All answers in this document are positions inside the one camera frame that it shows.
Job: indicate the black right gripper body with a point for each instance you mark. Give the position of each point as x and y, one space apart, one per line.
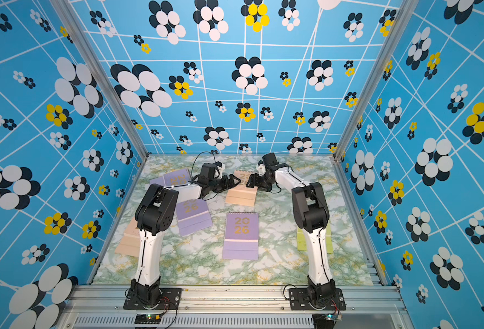
265 185

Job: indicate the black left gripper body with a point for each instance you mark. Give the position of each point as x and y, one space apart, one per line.
215 186

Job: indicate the pink calendar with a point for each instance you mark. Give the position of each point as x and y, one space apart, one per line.
240 194
130 243

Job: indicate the purple calendar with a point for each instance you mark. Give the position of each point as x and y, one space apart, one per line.
241 236
174 178
193 216

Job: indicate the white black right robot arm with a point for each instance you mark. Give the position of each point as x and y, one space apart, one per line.
311 214

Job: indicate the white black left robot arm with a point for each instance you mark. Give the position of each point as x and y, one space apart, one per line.
154 216

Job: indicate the green calendar right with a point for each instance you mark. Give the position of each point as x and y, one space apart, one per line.
301 240

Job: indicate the right green circuit board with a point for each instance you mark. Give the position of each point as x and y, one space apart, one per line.
326 321

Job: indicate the green circuit board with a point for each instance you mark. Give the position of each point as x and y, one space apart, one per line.
147 319
326 321

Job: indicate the left green circuit board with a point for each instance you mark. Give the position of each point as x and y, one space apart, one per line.
147 319

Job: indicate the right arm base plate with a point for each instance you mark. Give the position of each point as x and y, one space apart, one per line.
301 300

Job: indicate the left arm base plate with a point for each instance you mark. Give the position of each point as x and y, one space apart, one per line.
140 299

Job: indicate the aluminium front rail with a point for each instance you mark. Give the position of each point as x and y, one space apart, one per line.
102 306

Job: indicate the aluminium corner post left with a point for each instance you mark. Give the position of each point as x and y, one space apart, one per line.
66 15

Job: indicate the aluminium corner post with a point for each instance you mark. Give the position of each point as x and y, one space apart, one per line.
66 15
404 15

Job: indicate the aluminium corner post right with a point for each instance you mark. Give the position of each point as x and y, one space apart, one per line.
404 15

